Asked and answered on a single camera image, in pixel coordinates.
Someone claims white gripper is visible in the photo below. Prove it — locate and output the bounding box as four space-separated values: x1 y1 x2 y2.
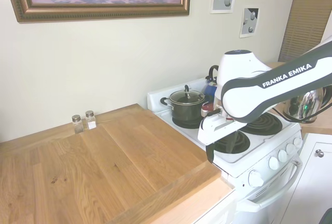
198 109 247 164

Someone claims glass pot lid black handle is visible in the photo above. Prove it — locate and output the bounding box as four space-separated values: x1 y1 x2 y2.
169 85 205 105

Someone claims black cooking pot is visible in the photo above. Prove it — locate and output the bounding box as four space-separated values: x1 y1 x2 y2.
160 96 209 122

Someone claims red and white small object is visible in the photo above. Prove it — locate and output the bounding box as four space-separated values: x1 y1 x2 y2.
201 101 216 118

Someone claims white electric stove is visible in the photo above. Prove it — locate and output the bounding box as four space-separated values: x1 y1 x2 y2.
147 77 304 224

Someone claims shiny steel electric kettle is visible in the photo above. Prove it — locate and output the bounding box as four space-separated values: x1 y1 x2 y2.
281 86 325 124

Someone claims white kitchen cabinet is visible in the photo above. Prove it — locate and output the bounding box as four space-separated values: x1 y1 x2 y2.
269 132 332 224

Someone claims large wooden butcher board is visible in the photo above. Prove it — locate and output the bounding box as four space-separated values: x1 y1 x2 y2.
0 103 221 224

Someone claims small grey geometric paper print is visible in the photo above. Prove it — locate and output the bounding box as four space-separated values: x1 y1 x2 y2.
239 7 260 39

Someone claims glass salt shaker metal cap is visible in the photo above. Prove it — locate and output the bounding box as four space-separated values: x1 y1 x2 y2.
85 110 98 131

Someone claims glass pepper shaker metal cap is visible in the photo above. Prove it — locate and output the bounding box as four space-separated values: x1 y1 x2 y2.
72 114 84 134

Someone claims brown window blind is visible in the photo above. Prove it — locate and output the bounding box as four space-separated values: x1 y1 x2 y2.
278 0 332 63

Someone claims blue kettle black handle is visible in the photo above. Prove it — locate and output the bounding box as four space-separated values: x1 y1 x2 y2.
204 65 220 98

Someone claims white oven door handle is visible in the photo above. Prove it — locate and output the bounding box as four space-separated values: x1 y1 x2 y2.
237 156 303 213

